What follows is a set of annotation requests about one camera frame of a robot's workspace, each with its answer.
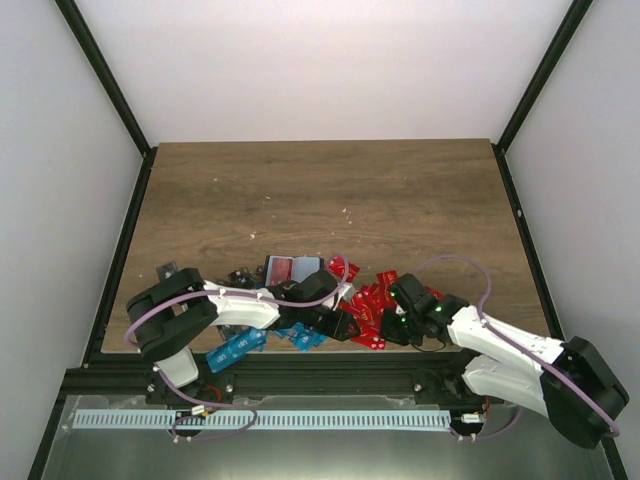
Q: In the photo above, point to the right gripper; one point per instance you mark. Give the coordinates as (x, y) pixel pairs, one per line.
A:
(389, 332)

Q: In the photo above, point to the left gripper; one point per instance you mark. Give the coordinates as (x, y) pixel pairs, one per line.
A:
(339, 328)

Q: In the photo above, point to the red VIP card front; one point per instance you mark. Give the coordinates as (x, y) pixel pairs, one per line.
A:
(280, 270)

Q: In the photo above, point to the black card holder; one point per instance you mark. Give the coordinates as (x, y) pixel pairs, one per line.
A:
(303, 267)

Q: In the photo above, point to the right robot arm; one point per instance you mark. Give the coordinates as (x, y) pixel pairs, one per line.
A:
(567, 382)

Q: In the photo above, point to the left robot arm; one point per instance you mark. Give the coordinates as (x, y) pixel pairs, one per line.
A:
(167, 317)

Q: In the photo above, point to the red VIP card pile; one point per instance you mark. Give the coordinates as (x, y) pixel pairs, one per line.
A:
(367, 308)

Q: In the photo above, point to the lone red VIP card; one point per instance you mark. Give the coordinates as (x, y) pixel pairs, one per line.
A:
(343, 269)

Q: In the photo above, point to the blue VIP card pile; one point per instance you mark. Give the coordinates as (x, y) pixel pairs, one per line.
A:
(251, 339)

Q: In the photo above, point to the black VIP card pile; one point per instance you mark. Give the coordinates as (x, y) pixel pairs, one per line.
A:
(242, 278)

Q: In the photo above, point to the lone black VIP card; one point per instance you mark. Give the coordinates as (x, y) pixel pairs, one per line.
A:
(166, 271)

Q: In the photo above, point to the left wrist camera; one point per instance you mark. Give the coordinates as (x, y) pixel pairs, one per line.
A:
(346, 292)

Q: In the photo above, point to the black aluminium frame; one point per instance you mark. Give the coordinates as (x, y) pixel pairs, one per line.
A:
(324, 374)

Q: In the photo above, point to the white slotted cable duct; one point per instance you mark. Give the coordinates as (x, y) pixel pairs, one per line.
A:
(270, 420)

